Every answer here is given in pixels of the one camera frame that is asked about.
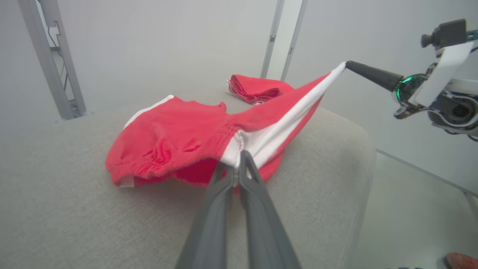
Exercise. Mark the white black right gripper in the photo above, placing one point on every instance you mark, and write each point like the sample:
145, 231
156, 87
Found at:
444, 71

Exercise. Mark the grey metal frame post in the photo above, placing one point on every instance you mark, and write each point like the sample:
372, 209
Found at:
272, 37
295, 37

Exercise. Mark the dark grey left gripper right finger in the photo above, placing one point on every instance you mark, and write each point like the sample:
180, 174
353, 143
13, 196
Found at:
265, 231

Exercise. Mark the red white basketball jersey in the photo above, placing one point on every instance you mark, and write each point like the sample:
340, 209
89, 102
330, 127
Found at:
257, 87

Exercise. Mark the small red object on floor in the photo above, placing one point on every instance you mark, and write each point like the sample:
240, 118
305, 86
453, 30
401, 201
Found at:
463, 261

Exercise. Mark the grey metal post with foot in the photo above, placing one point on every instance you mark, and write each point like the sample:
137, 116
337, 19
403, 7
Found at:
71, 67
43, 56

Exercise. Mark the red white-striped shorts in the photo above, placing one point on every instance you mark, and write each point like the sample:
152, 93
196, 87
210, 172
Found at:
168, 134

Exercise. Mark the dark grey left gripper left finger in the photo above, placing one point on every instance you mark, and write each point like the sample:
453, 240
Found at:
209, 231

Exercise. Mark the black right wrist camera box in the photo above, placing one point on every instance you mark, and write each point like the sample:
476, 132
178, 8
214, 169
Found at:
446, 33

